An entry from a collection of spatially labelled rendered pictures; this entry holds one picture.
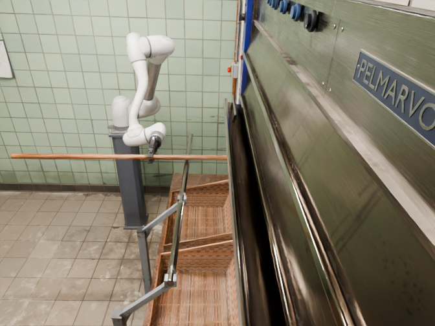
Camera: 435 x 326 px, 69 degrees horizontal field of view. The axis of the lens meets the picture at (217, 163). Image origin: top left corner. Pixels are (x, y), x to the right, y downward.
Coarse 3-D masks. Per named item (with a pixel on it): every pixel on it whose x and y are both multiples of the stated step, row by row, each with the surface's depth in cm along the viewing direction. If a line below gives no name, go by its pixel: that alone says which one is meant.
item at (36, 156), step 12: (12, 156) 182; (24, 156) 182; (36, 156) 182; (48, 156) 182; (60, 156) 182; (72, 156) 183; (84, 156) 183; (96, 156) 183; (108, 156) 183; (120, 156) 184; (132, 156) 184; (144, 156) 184; (156, 156) 184; (168, 156) 185; (180, 156) 185; (192, 156) 185; (204, 156) 186; (216, 156) 186
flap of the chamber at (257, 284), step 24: (240, 120) 182; (240, 144) 156; (240, 168) 136; (240, 192) 121; (240, 216) 109; (264, 240) 101; (264, 264) 93; (264, 288) 85; (240, 312) 78; (264, 312) 79
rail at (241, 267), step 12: (228, 108) 189; (228, 120) 173; (228, 132) 160; (228, 144) 150; (240, 228) 100; (240, 240) 96; (240, 252) 92; (240, 264) 88; (240, 276) 84; (240, 288) 82; (240, 300) 80
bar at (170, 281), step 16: (176, 208) 159; (176, 224) 140; (144, 240) 169; (176, 240) 132; (144, 256) 175; (176, 256) 125; (144, 272) 182; (144, 288) 190; (160, 288) 118; (144, 304) 122; (112, 320) 126
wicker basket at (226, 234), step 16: (176, 192) 234; (192, 192) 235; (208, 192) 236; (224, 192) 236; (192, 208) 240; (208, 208) 241; (224, 208) 240; (192, 224) 226; (208, 224) 226; (224, 224) 226; (192, 240) 187; (208, 240) 187; (224, 240) 188
